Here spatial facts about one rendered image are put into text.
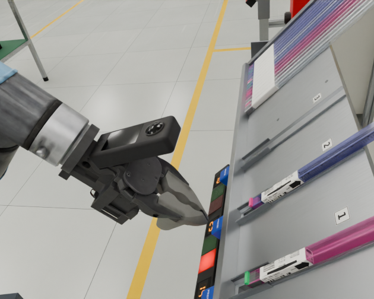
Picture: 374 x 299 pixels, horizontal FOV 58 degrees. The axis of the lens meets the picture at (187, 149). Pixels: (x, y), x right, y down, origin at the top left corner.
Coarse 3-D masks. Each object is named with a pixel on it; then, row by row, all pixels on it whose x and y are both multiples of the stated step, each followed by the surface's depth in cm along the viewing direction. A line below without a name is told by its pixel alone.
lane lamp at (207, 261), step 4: (208, 252) 51; (212, 252) 50; (204, 256) 51; (208, 256) 50; (212, 256) 49; (200, 260) 52; (204, 260) 51; (208, 260) 50; (212, 260) 49; (200, 264) 51; (204, 264) 50; (208, 264) 49; (212, 264) 48; (200, 268) 50; (204, 268) 49; (208, 268) 49; (200, 272) 50
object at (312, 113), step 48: (288, 96) 57; (336, 96) 45; (288, 144) 48; (336, 144) 40; (288, 192) 42; (336, 192) 35; (240, 240) 44; (288, 240) 37; (240, 288) 39; (288, 288) 33; (336, 288) 29
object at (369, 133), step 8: (368, 128) 35; (352, 136) 36; (360, 136) 35; (368, 136) 35; (344, 144) 37; (352, 144) 36; (360, 144) 35; (328, 152) 38; (336, 152) 37; (344, 152) 36; (352, 152) 36; (320, 160) 38; (328, 160) 38; (336, 160) 37; (304, 168) 40; (312, 168) 39; (320, 168) 38; (304, 176) 40; (312, 176) 39; (256, 200) 44
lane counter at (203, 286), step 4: (204, 280) 48; (208, 280) 47; (200, 284) 48; (204, 284) 47; (208, 284) 46; (196, 288) 48; (200, 288) 47; (204, 288) 46; (196, 292) 47; (200, 292) 47; (196, 296) 47; (200, 296) 46
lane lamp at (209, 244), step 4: (212, 236) 53; (204, 240) 54; (208, 240) 53; (212, 240) 52; (216, 240) 51; (204, 244) 53; (208, 244) 52; (212, 244) 51; (216, 244) 51; (204, 248) 53; (208, 248) 52; (212, 248) 51; (204, 252) 52
